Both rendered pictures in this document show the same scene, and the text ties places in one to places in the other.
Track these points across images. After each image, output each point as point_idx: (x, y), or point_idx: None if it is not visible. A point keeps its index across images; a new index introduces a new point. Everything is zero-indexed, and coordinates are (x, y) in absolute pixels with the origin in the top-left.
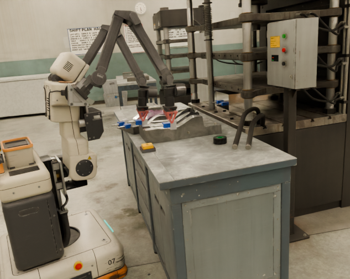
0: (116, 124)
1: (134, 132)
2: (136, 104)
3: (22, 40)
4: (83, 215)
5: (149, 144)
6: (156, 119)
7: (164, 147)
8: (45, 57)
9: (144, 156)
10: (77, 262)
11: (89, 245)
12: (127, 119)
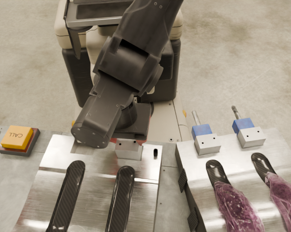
0: (236, 117)
1: (175, 151)
2: (139, 103)
3: None
4: (171, 136)
5: (10, 137)
6: (199, 216)
7: (7, 177)
8: None
9: None
10: (72, 121)
11: None
12: (243, 137)
